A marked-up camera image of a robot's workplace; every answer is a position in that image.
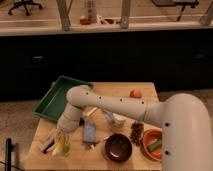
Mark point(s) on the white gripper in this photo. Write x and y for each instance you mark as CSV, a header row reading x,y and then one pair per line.
x,y
68,123

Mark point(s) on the yellow banana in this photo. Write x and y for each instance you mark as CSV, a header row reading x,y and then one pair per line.
x,y
59,138

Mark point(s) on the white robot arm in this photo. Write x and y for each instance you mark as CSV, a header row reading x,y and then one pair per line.
x,y
187,141

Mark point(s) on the green plastic cup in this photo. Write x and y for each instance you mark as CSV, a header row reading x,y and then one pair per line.
x,y
66,149

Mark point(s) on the orange fruit on green cup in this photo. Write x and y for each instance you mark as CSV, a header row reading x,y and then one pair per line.
x,y
135,93

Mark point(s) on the wooden black brush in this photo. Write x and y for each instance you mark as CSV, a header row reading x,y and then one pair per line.
x,y
48,143

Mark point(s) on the blue sponge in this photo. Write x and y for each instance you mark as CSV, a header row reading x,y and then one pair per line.
x,y
89,132

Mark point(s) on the metal spoon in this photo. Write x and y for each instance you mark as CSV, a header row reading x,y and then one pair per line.
x,y
93,145

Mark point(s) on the green plastic tray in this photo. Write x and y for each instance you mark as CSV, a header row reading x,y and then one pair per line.
x,y
53,103

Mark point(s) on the black stand bottom left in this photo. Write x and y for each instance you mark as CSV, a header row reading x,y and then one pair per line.
x,y
8,154

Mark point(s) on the dark purple bowl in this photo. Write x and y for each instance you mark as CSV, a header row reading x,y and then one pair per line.
x,y
118,148

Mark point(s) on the white lidded jar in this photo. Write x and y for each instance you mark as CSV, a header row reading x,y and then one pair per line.
x,y
119,121

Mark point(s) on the orange bowl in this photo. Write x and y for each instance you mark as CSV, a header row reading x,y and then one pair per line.
x,y
150,136

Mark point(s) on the green cucumber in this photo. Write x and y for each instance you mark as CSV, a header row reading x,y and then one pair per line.
x,y
152,147

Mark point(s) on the red object on shelf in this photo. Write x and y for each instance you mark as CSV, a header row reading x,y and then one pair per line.
x,y
84,21

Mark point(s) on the black office chair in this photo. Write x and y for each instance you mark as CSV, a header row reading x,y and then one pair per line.
x,y
24,3

